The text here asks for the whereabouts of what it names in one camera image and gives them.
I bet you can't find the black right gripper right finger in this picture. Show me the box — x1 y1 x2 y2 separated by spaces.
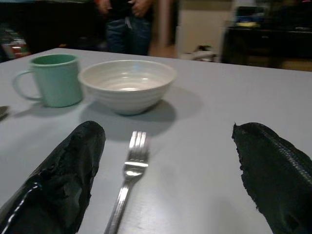
231 122 312 234

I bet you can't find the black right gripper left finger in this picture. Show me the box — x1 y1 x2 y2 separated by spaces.
0 120 106 234

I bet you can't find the silver metal fork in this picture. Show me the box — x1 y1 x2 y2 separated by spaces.
103 131 150 234

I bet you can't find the mint green mug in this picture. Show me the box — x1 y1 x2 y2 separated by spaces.
12 54 83 108

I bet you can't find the white ribbed ceramic bowl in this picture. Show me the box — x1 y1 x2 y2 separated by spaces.
78 59 177 116

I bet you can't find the dark wooden cabinet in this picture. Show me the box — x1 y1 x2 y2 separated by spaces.
220 6 312 69

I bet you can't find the dark cluttered shelf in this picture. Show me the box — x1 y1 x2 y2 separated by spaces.
0 0 108 63

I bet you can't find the person in blue jeans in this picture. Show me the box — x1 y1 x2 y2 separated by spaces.
96 0 156 56

